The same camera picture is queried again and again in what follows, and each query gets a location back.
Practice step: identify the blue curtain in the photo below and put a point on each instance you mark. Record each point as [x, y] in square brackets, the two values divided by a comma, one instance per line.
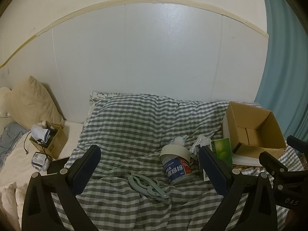
[282, 62]

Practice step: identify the green paper box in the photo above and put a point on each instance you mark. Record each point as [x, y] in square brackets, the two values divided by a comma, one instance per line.
[222, 151]

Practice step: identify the grey-blue garment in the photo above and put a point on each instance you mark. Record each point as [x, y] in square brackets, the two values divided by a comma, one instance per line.
[10, 136]

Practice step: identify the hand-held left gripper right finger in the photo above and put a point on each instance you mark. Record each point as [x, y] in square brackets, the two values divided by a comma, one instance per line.
[214, 172]

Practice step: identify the clear jar with blue label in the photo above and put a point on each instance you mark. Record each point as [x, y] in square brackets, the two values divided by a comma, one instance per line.
[178, 169]

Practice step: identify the small white plush toy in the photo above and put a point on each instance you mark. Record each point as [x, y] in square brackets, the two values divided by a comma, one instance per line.
[179, 140]

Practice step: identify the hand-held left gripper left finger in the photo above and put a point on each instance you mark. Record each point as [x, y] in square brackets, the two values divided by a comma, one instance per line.
[87, 169]

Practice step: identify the small cardboard box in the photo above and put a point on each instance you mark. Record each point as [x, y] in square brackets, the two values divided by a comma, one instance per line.
[51, 142]

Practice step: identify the white wrapped packet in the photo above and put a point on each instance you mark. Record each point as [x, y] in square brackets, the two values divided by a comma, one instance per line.
[39, 161]

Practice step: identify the large cardboard box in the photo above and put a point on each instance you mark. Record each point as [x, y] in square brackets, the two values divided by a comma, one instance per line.
[252, 130]

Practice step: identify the grey-green folding hanger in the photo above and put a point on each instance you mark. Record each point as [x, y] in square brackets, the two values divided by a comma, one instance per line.
[146, 186]

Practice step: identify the silver foil blister pack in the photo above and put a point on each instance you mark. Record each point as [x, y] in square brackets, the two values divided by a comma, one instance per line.
[198, 145]

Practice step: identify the grey white checked blanket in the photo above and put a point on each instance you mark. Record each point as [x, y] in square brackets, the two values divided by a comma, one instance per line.
[144, 134]

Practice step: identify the beige masking tape roll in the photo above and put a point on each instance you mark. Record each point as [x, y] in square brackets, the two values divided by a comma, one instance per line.
[175, 152]

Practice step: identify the floral patterned pillow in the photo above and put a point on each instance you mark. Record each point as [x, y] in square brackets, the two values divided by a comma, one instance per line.
[95, 98]

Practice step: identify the beige pillow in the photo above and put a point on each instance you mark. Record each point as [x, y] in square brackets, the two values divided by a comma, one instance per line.
[32, 103]

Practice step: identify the cream padded headboard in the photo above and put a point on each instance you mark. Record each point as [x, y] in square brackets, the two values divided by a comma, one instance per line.
[4, 102]

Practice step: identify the white fluffy bedding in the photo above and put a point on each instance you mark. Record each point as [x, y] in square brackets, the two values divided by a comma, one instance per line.
[10, 202]

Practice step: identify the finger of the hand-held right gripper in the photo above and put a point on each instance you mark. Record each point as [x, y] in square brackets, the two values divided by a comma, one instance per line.
[270, 161]
[297, 143]

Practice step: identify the white cloth bundle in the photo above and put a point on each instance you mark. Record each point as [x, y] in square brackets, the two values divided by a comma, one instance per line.
[39, 131]

